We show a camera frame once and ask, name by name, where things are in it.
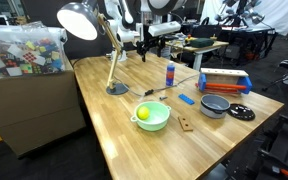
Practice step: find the grey cooking pot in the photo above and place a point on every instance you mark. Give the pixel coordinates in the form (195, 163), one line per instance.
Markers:
(214, 108)

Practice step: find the dark green case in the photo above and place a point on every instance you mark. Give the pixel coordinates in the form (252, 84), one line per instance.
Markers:
(201, 42)

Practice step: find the blue bottle with red label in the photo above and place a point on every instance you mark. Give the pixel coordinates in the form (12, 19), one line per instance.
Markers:
(170, 75)

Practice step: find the mint green bowl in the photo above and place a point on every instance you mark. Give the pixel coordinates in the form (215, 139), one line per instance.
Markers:
(157, 118)

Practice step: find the blue toy brick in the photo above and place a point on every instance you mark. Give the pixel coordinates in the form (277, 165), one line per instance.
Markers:
(186, 99)

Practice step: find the small metal screw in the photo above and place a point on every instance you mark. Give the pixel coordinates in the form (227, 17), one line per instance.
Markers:
(163, 98)

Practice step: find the yellow ball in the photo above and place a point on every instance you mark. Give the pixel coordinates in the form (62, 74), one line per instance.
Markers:
(143, 112)

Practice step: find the black background equipment table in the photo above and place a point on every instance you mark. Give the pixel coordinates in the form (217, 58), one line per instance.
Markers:
(244, 46)

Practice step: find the black round pot lid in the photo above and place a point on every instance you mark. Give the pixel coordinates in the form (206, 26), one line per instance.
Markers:
(241, 112)

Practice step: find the wooden block with two holes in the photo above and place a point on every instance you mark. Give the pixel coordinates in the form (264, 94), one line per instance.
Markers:
(185, 123)

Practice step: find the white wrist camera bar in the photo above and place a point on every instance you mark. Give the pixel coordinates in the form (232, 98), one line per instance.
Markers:
(164, 29)

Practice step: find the black pegboard cart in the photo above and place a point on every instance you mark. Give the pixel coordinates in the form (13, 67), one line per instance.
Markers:
(284, 150)

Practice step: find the white backdrop cloth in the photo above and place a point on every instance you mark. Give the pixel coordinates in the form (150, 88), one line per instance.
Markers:
(284, 13)

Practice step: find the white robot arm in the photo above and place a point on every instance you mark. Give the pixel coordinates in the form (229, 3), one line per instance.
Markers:
(122, 33)

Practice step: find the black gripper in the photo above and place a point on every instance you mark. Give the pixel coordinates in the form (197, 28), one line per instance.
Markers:
(150, 43)

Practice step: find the clear bin of puzzle cubes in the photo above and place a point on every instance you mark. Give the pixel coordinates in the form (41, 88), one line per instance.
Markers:
(24, 56)

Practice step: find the large cardboard box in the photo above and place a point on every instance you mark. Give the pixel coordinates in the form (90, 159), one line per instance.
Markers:
(30, 106)

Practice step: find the wooden toy tool box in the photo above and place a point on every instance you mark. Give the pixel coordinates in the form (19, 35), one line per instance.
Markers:
(224, 80)

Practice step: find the wooden background desk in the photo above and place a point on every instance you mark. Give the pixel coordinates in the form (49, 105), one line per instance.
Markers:
(200, 50)

